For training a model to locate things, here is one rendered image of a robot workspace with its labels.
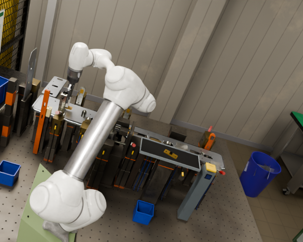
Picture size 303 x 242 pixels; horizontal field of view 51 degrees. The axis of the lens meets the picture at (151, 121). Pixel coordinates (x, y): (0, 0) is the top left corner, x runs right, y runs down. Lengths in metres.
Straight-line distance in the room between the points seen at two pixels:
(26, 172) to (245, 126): 3.38
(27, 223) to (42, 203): 0.21
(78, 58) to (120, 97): 0.61
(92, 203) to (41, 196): 0.26
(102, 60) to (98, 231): 1.01
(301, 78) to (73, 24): 2.99
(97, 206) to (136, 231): 0.52
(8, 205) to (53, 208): 0.60
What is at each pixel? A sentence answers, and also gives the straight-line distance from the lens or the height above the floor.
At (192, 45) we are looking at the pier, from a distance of 3.89.
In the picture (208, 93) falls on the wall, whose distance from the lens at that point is 4.36.
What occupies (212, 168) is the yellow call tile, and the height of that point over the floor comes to 1.16.
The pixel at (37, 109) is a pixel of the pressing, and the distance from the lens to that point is 2.15.
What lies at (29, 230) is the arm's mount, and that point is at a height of 0.91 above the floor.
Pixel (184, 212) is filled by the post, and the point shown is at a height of 0.78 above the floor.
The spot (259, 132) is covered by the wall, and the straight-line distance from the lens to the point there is 4.91.
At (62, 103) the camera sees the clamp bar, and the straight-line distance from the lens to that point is 1.98.
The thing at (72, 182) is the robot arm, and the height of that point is 1.21.
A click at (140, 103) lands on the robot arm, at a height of 1.48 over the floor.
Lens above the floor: 2.21
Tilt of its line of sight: 30 degrees down
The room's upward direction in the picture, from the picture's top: 23 degrees clockwise
